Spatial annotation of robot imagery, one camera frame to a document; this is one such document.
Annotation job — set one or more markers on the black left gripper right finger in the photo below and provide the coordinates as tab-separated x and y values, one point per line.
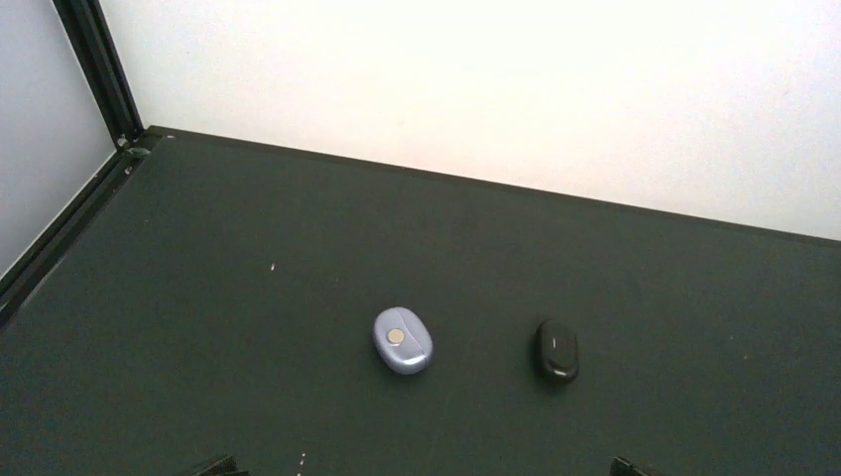
621	466

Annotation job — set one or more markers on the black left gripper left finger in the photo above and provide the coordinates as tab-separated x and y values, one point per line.
219	465

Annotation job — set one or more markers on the black earbud charging case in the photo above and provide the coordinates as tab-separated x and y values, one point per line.
557	352

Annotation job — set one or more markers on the lilac earbud charging case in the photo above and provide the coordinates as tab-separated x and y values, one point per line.
402	340

